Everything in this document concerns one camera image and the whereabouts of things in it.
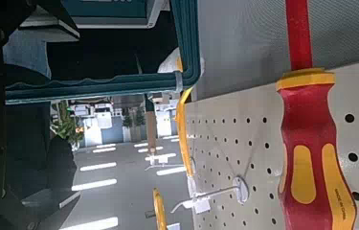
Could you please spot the red yellow screwdriver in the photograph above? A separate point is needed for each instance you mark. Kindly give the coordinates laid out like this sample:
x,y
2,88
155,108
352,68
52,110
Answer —
x,y
308,127

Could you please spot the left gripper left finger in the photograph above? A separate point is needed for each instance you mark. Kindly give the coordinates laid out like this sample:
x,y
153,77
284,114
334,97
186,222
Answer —
x,y
14,16

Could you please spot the white pegboard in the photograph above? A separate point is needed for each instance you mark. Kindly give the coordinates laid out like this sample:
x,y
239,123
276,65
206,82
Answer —
x,y
225,150

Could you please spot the person in navy clothing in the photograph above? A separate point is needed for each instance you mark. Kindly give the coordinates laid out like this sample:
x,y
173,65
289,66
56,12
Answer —
x,y
27,143

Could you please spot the grey display stand panel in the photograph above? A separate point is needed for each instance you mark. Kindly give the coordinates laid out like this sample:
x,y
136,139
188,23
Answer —
x,y
247,38

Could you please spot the yellow black packaged tool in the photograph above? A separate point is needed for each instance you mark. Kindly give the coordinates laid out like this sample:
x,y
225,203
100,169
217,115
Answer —
x,y
159,207

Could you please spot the blue plastic crate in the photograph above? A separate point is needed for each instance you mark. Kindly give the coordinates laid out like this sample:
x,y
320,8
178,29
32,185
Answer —
x,y
110,9

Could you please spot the white pegboard hook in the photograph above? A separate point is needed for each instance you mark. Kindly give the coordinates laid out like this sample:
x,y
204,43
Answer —
x,y
241,189

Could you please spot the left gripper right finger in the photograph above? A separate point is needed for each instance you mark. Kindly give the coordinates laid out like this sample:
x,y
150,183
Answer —
x,y
24,217

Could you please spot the green potted plant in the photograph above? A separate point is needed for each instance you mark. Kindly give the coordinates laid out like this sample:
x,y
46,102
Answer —
x,y
67,127

